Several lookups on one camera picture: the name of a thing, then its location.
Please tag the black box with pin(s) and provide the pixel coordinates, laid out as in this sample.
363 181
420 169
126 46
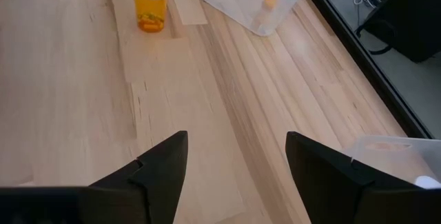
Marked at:
410 20

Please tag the orange pill bottle white cap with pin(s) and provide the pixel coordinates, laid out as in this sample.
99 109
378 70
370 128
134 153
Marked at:
151 10
427 182

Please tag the clear plastic bin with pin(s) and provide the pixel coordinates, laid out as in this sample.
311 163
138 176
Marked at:
234 0
389 151

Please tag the black aluminium rig frame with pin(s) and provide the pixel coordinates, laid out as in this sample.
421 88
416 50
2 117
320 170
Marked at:
361 58

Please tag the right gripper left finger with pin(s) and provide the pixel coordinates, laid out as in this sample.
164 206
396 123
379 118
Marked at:
103 203

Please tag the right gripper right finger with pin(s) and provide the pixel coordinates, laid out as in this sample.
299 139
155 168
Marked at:
344 196

